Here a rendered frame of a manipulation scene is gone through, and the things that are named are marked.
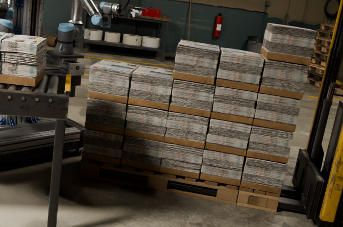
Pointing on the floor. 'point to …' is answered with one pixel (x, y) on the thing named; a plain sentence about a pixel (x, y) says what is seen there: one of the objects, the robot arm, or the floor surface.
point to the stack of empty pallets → (320, 53)
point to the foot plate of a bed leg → (59, 192)
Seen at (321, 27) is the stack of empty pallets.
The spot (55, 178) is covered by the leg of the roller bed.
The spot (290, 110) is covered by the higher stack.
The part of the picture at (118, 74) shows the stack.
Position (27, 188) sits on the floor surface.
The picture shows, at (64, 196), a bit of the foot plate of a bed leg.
